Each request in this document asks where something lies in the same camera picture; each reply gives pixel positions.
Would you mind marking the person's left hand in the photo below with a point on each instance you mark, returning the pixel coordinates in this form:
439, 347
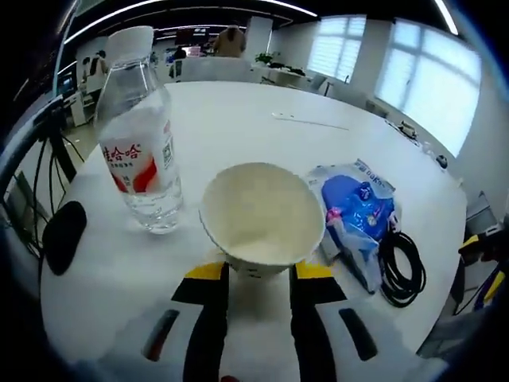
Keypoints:
229, 379

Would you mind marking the black oval case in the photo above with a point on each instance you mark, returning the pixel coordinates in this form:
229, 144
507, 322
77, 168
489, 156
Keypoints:
63, 238

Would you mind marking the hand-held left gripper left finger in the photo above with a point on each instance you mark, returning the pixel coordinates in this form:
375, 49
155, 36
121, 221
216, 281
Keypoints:
207, 318

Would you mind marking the wet wipes pack blue lid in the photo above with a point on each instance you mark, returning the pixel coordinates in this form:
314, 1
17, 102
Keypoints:
338, 189

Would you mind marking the clear plastic water bottle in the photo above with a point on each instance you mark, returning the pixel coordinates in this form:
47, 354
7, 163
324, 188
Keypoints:
139, 151

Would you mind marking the blue tissue pack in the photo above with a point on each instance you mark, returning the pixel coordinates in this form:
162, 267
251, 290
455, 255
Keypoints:
366, 223

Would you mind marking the green potted plant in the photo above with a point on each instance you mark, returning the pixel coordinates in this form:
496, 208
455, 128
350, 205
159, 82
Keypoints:
266, 58

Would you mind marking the white table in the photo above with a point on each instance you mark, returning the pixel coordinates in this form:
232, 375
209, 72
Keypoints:
254, 131

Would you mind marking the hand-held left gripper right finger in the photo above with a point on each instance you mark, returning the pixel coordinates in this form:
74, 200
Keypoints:
310, 318

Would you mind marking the window with blinds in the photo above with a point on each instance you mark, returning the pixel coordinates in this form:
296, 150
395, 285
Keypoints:
429, 83
338, 44

